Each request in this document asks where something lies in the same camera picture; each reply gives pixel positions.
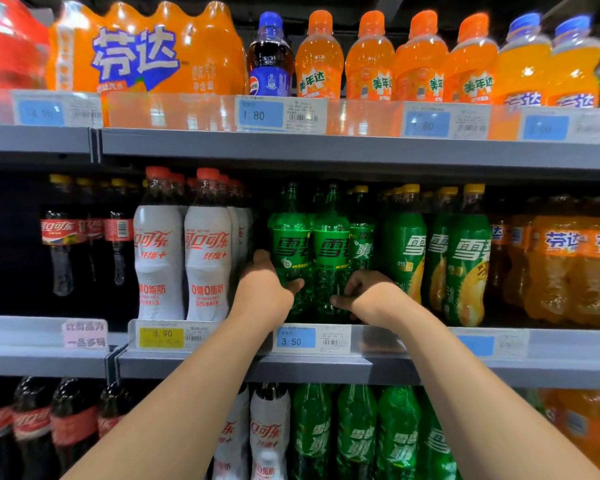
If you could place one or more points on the person's left hand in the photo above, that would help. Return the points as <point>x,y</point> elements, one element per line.
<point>265,295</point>

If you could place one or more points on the person's right hand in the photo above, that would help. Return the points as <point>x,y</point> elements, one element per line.
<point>375,300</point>

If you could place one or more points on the row of dark green bottles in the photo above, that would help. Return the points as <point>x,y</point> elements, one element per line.
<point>362,245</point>

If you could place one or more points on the yellow cap Sprite tea bottles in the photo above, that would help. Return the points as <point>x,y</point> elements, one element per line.
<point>438,235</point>

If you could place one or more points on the green soda bottle yellow cap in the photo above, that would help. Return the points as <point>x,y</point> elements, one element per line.
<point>470,260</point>

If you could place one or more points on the row of green soda bottles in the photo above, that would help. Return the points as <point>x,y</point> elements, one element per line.
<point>355,435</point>

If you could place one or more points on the orange soda bottle dark cap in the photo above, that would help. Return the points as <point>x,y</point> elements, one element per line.
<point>555,260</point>
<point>598,265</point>
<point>505,250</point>

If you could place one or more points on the white cola bottle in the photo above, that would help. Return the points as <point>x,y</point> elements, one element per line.
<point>232,435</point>
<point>270,435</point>

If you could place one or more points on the grey store shelving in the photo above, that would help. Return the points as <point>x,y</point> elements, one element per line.
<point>330,150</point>

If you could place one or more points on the row of dark cola bottles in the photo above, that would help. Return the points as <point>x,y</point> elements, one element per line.
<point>40,420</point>
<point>60,235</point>

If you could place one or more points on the large cola bottle blue cap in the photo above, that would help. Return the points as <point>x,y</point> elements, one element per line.
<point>270,75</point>

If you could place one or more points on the orange Fanta multipack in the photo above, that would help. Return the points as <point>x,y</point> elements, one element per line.
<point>140,55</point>

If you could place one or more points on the orange soda bottle blue cap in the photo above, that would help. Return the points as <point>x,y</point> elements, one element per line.
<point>576,73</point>
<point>523,70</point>

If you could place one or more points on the red cola multipack large script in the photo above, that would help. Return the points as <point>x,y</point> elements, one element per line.
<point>10,45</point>

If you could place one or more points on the person's right forearm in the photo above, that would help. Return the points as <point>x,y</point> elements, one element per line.
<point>490,405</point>

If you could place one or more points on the person's left forearm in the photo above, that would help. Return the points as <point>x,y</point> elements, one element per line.
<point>170,415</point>

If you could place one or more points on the row of shelf price tags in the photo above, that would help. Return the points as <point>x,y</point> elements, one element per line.
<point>260,115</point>
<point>310,338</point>

